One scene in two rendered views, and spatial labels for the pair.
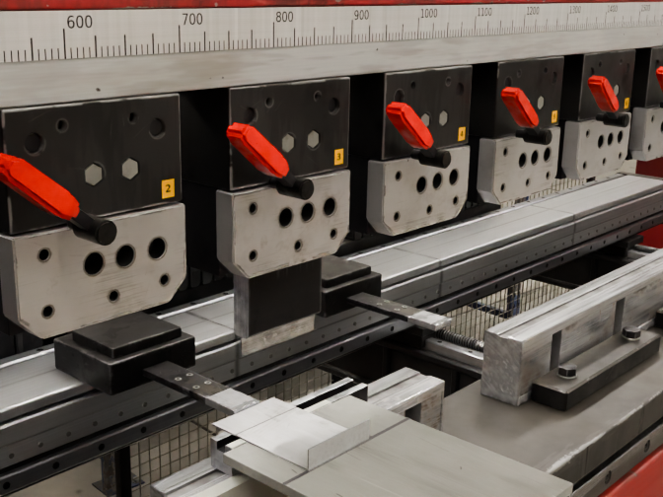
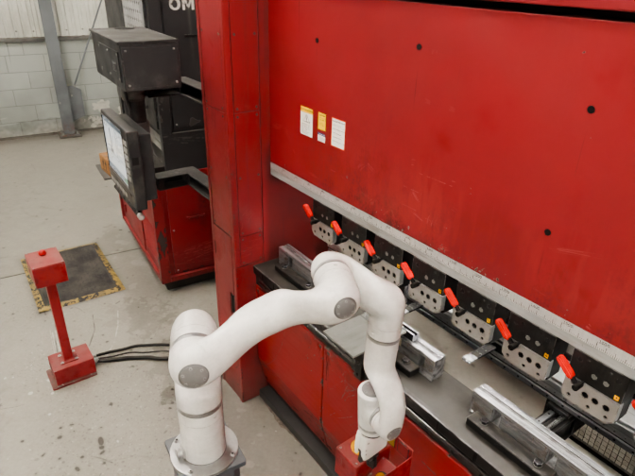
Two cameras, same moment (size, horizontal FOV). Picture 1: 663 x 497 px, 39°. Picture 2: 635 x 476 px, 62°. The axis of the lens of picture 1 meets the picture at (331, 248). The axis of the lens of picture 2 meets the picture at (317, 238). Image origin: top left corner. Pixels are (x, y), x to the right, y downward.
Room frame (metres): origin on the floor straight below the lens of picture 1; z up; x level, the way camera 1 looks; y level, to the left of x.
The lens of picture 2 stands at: (0.92, -1.70, 2.23)
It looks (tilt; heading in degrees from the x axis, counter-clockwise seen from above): 27 degrees down; 102
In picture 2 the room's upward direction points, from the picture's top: 2 degrees clockwise
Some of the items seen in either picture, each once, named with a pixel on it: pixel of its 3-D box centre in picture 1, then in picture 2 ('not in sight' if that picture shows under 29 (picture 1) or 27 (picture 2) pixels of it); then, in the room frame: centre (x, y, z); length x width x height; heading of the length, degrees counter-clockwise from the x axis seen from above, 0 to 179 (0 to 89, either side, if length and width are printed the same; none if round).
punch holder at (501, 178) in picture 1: (499, 125); (480, 310); (1.15, -0.20, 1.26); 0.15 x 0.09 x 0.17; 138
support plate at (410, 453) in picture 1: (394, 472); (365, 331); (0.77, -0.06, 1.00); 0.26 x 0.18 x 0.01; 48
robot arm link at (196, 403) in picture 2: not in sight; (196, 358); (0.39, -0.69, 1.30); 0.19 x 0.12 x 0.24; 114
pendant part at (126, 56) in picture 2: not in sight; (143, 128); (-0.39, 0.52, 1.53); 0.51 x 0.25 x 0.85; 135
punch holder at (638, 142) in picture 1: (641, 99); (600, 381); (1.45, -0.47, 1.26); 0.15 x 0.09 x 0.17; 138
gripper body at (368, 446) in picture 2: not in sight; (371, 437); (0.86, -0.52, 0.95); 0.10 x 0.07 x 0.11; 50
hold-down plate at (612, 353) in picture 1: (599, 365); (508, 446); (1.28, -0.39, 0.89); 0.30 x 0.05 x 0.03; 138
